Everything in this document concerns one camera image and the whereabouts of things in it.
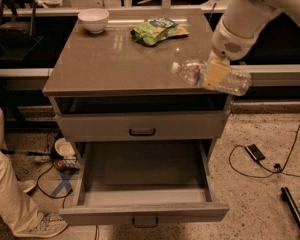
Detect open grey lower drawer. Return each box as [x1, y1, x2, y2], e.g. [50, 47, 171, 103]
[60, 140, 229, 228]

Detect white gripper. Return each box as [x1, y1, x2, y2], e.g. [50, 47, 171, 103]
[203, 20, 256, 90]

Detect clear plastic water bottle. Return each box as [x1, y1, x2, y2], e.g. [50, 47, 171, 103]
[171, 59, 251, 96]

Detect person leg beige trousers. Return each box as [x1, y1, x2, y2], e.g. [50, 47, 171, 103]
[0, 108, 43, 237]

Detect closed grey upper drawer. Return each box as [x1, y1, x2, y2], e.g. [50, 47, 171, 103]
[55, 111, 229, 142]

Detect white sneaker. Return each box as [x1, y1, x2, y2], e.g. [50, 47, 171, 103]
[16, 213, 67, 238]
[19, 180, 37, 193]

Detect black bar on floor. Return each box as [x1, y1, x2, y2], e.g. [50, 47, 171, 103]
[281, 187, 300, 230]

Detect black floor cable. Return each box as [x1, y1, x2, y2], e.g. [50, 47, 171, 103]
[228, 108, 300, 181]

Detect white ceramic bowl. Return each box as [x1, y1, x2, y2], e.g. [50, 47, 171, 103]
[78, 8, 110, 34]

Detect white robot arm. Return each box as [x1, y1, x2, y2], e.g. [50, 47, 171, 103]
[202, 0, 300, 90]

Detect green snack bag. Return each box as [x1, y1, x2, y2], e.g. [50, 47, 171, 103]
[130, 18, 189, 47]

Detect black chair left background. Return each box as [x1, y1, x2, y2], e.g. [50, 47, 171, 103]
[0, 0, 40, 63]

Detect black phone on floor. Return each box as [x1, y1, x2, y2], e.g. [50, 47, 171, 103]
[245, 144, 265, 162]

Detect grey drawer cabinet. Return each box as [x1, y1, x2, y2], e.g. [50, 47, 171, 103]
[41, 7, 238, 227]

